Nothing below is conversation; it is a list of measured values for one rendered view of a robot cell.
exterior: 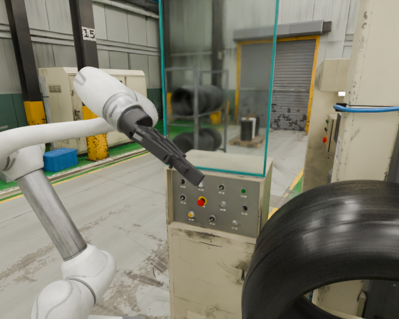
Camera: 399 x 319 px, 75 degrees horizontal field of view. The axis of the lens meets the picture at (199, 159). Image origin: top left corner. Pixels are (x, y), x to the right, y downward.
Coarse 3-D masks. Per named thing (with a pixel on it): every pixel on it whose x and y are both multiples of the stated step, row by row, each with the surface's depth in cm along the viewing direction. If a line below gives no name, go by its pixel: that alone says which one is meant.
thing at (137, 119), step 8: (128, 112) 61; (136, 112) 62; (144, 112) 63; (128, 120) 61; (136, 120) 60; (144, 120) 62; (152, 120) 65; (120, 128) 63; (128, 128) 61; (136, 128) 59; (144, 128) 61; (152, 128) 65; (128, 136) 62; (152, 136) 60
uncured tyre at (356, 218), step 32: (320, 192) 64; (352, 192) 59; (384, 192) 56; (288, 224) 59; (320, 224) 52; (352, 224) 48; (384, 224) 46; (256, 256) 61; (288, 256) 53; (320, 256) 49; (352, 256) 46; (384, 256) 44; (256, 288) 58; (288, 288) 52
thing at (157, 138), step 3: (147, 129) 61; (150, 129) 60; (150, 132) 60; (153, 132) 61; (153, 135) 60; (156, 135) 60; (156, 138) 59; (159, 138) 60; (156, 141) 59; (159, 141) 59; (162, 144) 59; (165, 147) 58; (168, 150) 58; (171, 150) 59; (174, 153) 58; (165, 156) 58; (174, 156) 57; (177, 156) 58; (171, 165) 58; (171, 168) 58
